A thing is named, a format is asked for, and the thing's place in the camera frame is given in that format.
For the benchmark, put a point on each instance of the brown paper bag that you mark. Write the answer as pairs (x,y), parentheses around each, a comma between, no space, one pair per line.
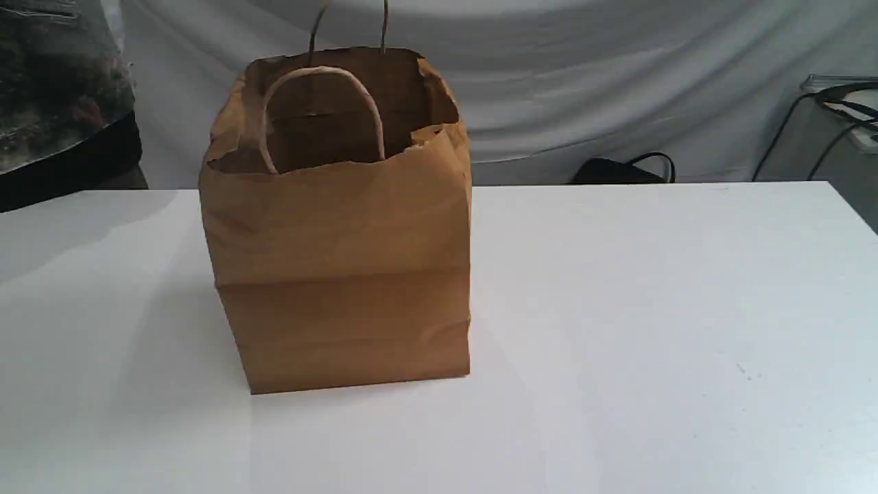
(336,196)

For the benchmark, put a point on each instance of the black bag behind table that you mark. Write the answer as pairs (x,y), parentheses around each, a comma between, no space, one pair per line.
(603,171)

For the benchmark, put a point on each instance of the white side table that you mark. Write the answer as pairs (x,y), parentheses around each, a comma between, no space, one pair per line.
(829,134)

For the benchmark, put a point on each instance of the white backdrop cloth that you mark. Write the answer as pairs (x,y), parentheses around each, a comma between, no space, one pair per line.
(542,85)

